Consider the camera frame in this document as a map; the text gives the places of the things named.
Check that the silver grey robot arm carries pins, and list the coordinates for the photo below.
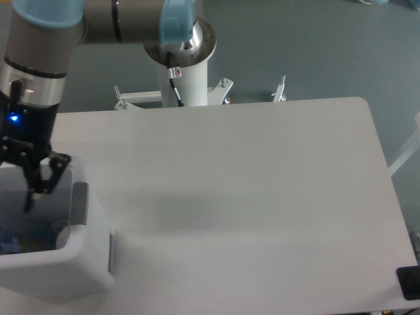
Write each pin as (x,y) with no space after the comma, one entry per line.
(42,37)

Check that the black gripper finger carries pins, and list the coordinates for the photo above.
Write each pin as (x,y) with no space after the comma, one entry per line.
(58,163)
(22,154)

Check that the white trash can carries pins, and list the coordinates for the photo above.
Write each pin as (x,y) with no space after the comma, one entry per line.
(82,262)

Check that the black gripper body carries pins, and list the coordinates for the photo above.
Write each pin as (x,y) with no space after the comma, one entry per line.
(26,128)

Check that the colourful snack wrapper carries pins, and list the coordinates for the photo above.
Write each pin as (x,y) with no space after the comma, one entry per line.
(27,238)

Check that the black device at table edge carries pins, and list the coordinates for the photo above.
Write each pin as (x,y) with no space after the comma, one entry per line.
(408,278)

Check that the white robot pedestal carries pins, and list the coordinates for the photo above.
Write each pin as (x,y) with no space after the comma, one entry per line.
(182,72)

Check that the white frame leg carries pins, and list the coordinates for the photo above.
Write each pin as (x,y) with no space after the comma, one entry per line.
(409,147)

